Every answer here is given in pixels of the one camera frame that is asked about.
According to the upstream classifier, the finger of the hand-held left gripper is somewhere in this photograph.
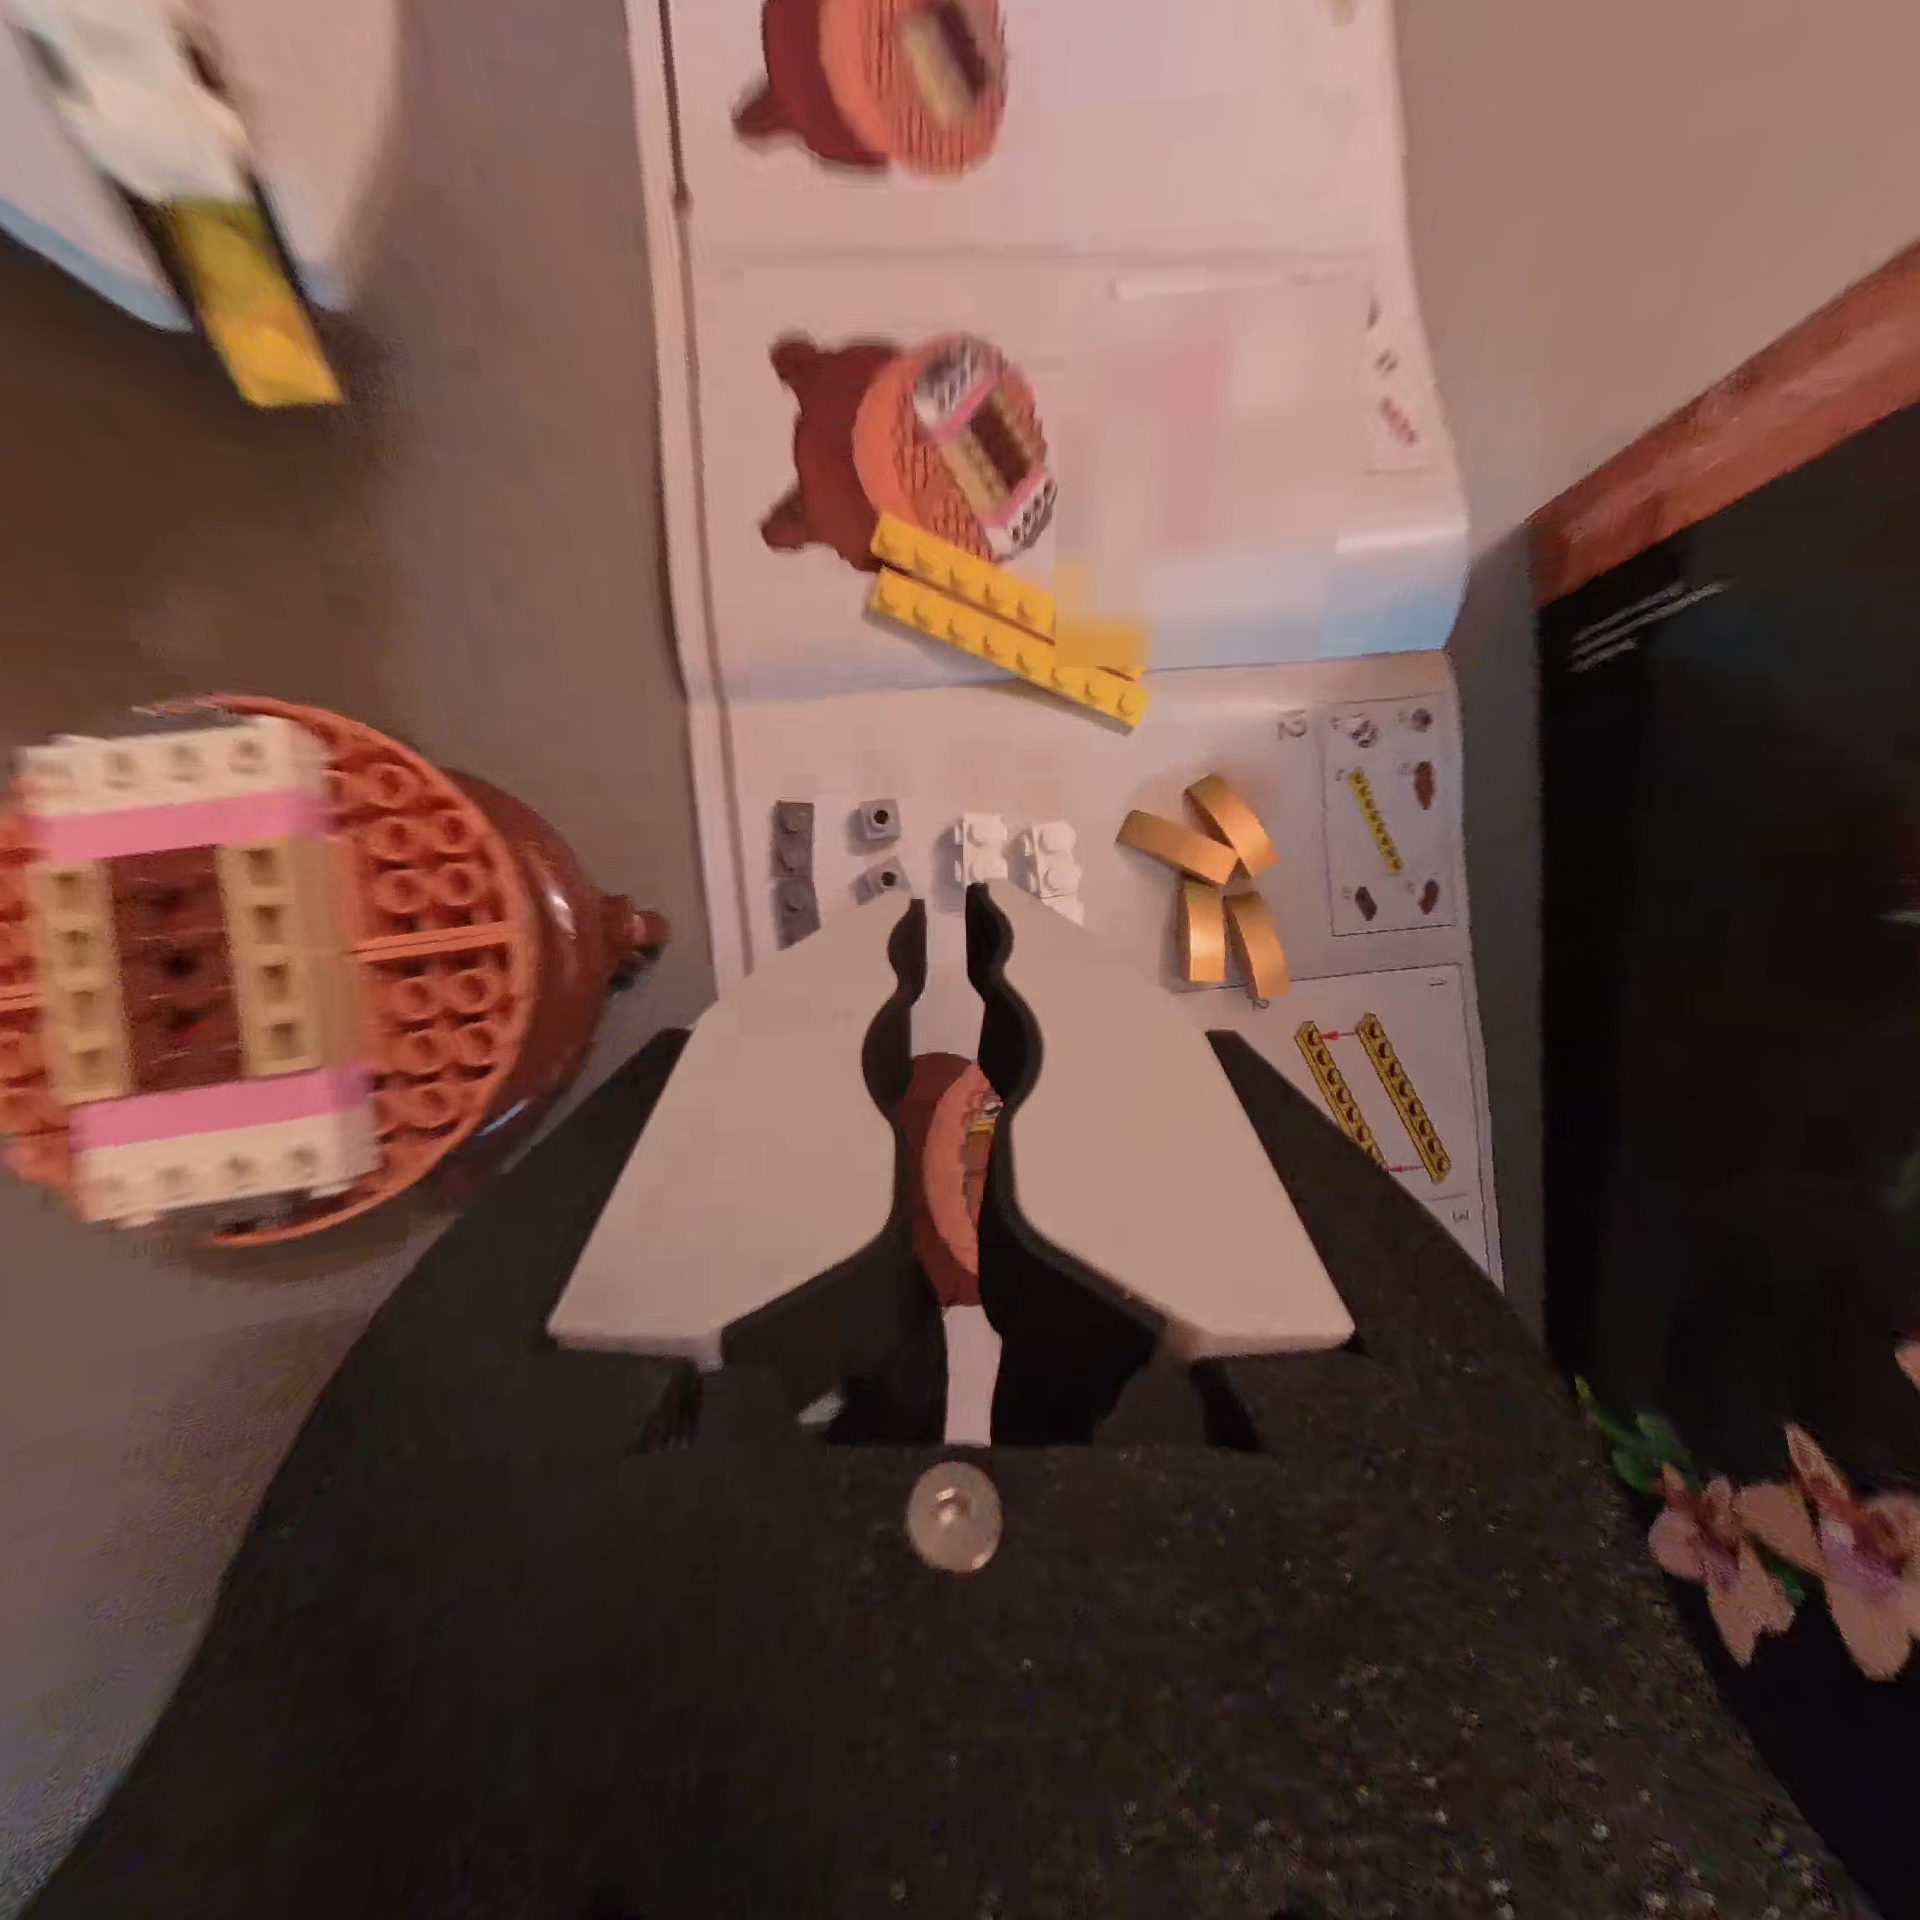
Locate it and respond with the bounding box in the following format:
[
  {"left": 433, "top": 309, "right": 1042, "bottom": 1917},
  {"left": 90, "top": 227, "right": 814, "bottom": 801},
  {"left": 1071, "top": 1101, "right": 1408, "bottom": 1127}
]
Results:
[{"left": 0, "top": 0, "right": 401, "bottom": 338}]

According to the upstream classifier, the brick set instruction booklet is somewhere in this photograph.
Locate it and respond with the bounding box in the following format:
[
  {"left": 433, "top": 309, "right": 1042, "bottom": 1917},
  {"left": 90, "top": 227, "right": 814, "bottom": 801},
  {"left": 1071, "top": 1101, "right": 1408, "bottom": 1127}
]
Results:
[{"left": 624, "top": 0, "right": 1502, "bottom": 1291}]

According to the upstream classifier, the brick flowerpot model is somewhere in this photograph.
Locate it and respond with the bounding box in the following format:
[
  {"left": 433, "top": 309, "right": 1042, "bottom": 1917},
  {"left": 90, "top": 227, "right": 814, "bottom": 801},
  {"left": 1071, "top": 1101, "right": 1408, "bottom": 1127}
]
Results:
[{"left": 0, "top": 696, "right": 668, "bottom": 1248}]

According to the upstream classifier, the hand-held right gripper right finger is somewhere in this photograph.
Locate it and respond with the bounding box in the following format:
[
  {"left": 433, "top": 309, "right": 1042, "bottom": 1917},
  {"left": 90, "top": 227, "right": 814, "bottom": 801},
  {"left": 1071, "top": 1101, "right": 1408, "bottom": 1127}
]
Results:
[{"left": 969, "top": 887, "right": 1356, "bottom": 1370}]

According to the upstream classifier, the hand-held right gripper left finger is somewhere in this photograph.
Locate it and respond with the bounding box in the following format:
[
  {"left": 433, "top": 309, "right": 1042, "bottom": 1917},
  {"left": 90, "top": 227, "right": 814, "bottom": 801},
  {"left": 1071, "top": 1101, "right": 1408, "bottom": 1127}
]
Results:
[{"left": 550, "top": 893, "right": 926, "bottom": 1362}]

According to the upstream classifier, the black orchid print set box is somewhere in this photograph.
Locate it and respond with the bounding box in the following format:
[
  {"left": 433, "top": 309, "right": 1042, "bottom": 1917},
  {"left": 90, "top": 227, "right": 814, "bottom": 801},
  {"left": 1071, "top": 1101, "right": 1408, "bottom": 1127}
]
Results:
[{"left": 1529, "top": 240, "right": 1920, "bottom": 1920}]

